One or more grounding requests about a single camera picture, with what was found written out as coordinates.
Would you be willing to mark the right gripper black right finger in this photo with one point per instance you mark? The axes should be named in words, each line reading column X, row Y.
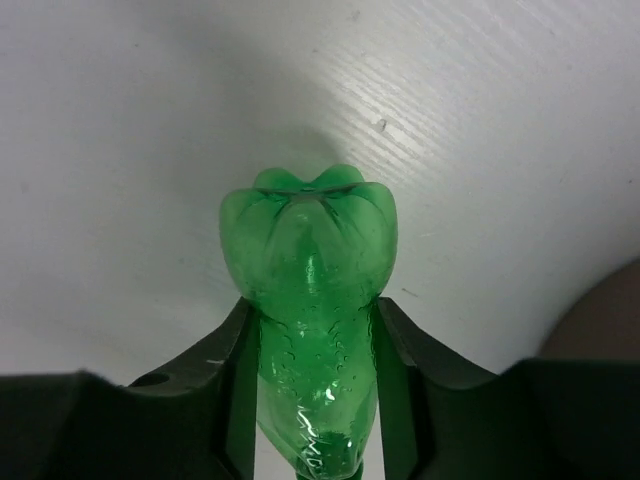
column 444, row 417

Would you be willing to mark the brown plastic bin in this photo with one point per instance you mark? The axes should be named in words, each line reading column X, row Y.
column 603, row 324

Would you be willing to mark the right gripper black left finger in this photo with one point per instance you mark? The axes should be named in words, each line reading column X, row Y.
column 192, row 418

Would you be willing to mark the green plastic bottle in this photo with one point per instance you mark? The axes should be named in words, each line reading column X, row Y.
column 312, row 258

